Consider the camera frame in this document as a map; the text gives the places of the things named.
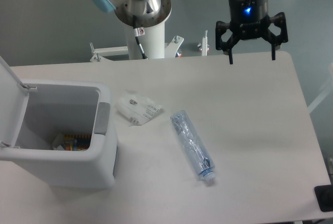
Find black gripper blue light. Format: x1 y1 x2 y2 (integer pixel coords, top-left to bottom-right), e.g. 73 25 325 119
215 0 289 65

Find clear plastic packaging bag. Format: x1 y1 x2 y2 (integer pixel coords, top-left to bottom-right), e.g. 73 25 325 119
115 90 162 126

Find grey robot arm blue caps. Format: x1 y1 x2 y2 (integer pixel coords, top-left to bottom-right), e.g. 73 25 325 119
92 0 288 60

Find white plastic trash can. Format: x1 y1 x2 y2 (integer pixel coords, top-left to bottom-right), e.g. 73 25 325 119
0 78 118 190

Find clear crushed plastic bottle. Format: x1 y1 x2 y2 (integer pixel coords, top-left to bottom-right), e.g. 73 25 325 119
170 110 215 185

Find black device at table edge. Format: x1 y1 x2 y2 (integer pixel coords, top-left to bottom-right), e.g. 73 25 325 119
314 185 332 212

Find colourful snack wrapper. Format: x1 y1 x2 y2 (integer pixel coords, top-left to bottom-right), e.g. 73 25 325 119
52 133 92 151

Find white pedestal foot right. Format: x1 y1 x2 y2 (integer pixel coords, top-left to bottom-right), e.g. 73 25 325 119
197 30 210 56

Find white pedestal foot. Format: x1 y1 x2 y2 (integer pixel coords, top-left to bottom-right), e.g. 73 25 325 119
197 30 210 56
89 42 129 62
164 35 184 58

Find white pedestal foot middle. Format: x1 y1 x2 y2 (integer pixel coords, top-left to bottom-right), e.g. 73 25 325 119
164 35 184 58

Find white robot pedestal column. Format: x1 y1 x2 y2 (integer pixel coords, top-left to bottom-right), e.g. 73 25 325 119
119 9 170 60

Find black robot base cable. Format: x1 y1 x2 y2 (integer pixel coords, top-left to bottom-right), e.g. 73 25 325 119
132 15 149 60

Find white pedestal foot left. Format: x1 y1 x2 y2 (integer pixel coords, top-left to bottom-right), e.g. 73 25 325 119
89 42 129 62

